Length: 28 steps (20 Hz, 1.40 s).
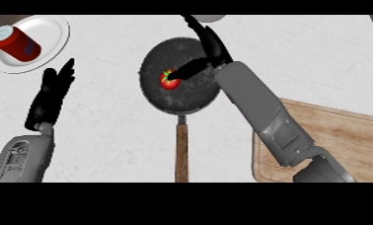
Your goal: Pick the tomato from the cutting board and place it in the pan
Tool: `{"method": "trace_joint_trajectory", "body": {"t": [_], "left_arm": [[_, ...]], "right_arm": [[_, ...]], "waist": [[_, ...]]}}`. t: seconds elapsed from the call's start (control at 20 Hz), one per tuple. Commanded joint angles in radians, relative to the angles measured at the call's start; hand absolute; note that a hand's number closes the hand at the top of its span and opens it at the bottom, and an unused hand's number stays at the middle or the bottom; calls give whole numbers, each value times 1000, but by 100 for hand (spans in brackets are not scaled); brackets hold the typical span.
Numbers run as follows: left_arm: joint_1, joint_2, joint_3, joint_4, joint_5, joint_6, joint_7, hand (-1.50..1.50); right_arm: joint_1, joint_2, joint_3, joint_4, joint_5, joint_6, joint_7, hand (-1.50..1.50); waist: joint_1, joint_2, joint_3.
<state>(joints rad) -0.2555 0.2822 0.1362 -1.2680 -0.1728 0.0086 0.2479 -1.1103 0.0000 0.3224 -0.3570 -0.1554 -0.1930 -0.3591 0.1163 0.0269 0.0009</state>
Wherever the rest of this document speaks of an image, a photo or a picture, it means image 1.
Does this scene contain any white plate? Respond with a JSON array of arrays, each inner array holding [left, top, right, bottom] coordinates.
[[0, 15, 71, 75]]

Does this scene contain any wooden cutting board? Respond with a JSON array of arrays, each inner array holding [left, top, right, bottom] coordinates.
[[251, 97, 373, 184]]

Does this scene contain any red can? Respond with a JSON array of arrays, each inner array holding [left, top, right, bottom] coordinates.
[[0, 25, 43, 63]]

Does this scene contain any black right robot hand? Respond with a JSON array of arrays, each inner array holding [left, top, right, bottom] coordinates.
[[167, 14, 234, 81]]

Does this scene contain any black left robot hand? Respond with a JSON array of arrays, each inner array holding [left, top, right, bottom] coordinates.
[[24, 57, 77, 132]]

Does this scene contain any grey round object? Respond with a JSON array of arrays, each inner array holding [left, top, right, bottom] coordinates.
[[190, 14, 227, 24]]

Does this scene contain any dark frying pan wooden handle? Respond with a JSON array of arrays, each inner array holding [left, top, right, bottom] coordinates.
[[139, 37, 221, 184]]

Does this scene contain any red tomato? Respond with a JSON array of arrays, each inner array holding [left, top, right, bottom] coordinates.
[[159, 68, 183, 91]]

